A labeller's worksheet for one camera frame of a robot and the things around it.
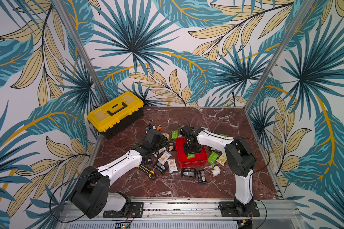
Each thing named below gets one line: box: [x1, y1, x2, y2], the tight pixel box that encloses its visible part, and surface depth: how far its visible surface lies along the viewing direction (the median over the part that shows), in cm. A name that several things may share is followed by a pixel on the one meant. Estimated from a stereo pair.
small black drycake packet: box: [167, 141, 175, 152], surface depth 97 cm
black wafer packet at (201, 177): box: [197, 168, 208, 185], surface depth 85 cm
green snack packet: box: [207, 150, 220, 166], surface depth 92 cm
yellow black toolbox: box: [86, 91, 145, 139], surface depth 96 cm
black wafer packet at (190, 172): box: [181, 167, 197, 178], surface depth 87 cm
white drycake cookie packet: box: [166, 158, 179, 174], surface depth 90 cm
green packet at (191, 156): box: [187, 153, 196, 159], surface depth 94 cm
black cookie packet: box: [153, 160, 166, 176], surface depth 89 cm
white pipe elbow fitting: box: [210, 165, 221, 177], surface depth 86 cm
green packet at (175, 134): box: [171, 129, 179, 140], surface depth 103 cm
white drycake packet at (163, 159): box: [157, 150, 172, 166], surface depth 92 cm
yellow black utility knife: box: [137, 164, 156, 180], surface depth 87 cm
